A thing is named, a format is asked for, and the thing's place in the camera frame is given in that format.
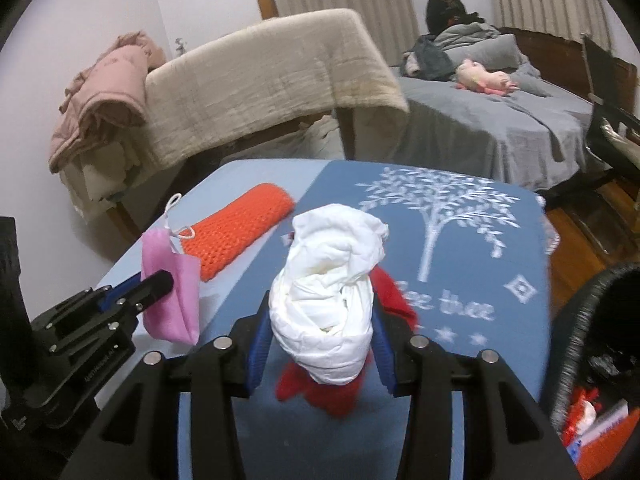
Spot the black clothes bundle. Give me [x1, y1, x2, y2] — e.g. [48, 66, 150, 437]
[425, 0, 483, 36]

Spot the wooden headboard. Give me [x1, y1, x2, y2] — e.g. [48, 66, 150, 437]
[500, 26, 638, 101]

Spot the beige blanket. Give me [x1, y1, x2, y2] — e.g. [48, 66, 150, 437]
[145, 8, 410, 171]

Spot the pink plush toy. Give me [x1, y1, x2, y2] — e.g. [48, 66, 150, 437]
[455, 59, 521, 96]

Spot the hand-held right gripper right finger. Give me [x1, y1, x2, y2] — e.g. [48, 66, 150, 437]
[374, 307, 583, 480]

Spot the grey pillow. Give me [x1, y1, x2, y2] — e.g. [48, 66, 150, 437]
[440, 32, 531, 73]

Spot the bed with grey sheet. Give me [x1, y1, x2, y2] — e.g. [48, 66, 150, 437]
[395, 60, 598, 191]

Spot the red plastic wrapper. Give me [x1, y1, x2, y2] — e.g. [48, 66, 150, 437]
[562, 387, 601, 448]

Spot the pink face mask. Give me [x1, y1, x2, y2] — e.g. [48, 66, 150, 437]
[141, 194, 201, 346]

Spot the red cloth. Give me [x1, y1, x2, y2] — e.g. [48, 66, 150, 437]
[276, 265, 418, 418]

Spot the blue tree-print tablecloth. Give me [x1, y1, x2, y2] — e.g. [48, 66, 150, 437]
[95, 159, 553, 480]

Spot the white cloth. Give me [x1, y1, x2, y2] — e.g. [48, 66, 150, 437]
[269, 203, 390, 386]

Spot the black mesh wastebasket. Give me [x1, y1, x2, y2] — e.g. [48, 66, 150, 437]
[547, 262, 640, 480]

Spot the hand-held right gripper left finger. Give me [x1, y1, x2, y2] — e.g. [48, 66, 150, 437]
[60, 305, 273, 480]

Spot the pink quilted jacket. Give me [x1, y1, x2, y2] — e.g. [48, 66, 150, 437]
[48, 31, 166, 173]

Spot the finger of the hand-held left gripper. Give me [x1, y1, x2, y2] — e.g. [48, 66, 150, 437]
[97, 269, 176, 313]

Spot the orange knitted cloth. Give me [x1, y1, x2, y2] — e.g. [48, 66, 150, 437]
[177, 183, 296, 283]

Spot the dark grey garment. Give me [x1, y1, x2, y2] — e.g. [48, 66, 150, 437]
[402, 35, 456, 81]

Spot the black folding chair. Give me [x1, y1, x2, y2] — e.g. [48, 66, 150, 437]
[545, 34, 640, 261]

